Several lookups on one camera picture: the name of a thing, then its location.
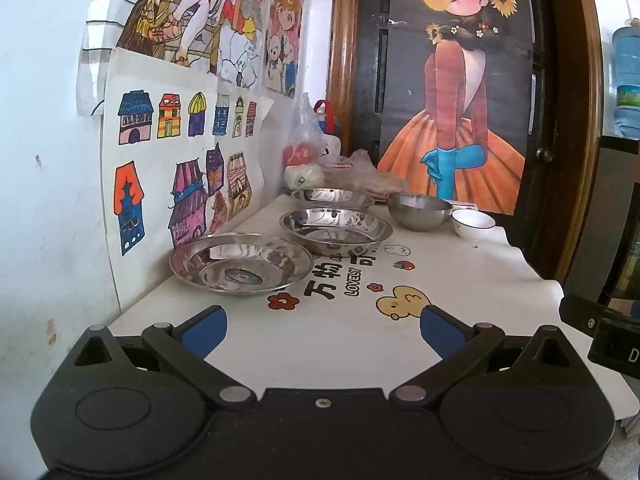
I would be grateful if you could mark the orange dress door poster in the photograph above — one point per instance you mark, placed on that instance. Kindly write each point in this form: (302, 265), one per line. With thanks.
(455, 110)

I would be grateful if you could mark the steel bowl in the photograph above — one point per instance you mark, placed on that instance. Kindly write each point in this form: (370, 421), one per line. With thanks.
(417, 212)

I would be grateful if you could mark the white bowl with red rim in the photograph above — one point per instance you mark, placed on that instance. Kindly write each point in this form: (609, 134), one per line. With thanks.
(472, 223)

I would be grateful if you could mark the clear water bottle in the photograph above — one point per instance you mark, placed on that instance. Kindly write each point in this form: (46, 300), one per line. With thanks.
(626, 80)

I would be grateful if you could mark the plastic bag of tomatoes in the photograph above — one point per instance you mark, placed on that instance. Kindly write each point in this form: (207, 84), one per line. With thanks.
(302, 147)

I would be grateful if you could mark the metal door knob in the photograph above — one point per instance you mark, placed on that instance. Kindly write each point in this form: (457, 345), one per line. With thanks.
(543, 154)

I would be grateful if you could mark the girl and dog wall drawing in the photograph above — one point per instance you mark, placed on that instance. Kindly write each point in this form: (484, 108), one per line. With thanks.
(285, 35)

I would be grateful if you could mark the house drawings wall poster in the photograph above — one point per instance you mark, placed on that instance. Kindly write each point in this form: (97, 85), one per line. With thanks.
(150, 175)

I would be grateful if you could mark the dark door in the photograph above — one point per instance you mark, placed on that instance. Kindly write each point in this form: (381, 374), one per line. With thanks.
(370, 60)

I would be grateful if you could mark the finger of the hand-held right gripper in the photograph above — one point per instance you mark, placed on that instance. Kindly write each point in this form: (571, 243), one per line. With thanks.
(580, 312)

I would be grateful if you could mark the fireplace wall drawing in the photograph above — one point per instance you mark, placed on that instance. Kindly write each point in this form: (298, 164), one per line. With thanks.
(245, 25)

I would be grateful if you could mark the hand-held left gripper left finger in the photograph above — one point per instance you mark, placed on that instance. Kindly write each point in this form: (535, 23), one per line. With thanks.
(202, 332)

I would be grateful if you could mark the white printed table cover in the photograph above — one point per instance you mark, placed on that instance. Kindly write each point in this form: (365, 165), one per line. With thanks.
(350, 320)

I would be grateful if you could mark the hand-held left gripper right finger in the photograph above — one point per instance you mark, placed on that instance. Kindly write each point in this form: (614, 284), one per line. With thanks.
(445, 332)

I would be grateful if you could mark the clear plastic bag of food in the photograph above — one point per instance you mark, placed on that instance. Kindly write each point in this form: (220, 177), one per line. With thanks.
(360, 175)

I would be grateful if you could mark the seated figure wall drawing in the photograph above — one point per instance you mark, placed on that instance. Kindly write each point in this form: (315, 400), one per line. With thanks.
(160, 10)

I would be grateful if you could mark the grey appliance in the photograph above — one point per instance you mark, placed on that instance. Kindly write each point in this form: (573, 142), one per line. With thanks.
(595, 220)

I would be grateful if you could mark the steel plate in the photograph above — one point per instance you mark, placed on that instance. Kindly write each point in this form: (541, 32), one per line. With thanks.
(335, 230)
(240, 265)
(330, 197)

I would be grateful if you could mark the white packet with green mark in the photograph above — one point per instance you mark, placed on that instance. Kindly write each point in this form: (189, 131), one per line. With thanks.
(302, 176)

